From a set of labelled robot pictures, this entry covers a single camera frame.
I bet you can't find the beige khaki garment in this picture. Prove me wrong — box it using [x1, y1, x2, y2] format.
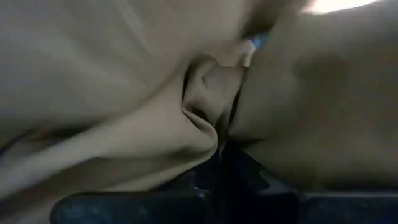
[0, 0, 398, 224]

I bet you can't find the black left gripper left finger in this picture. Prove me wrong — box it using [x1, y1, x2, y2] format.
[49, 149, 220, 224]

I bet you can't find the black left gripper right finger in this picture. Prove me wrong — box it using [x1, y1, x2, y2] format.
[220, 144, 398, 224]

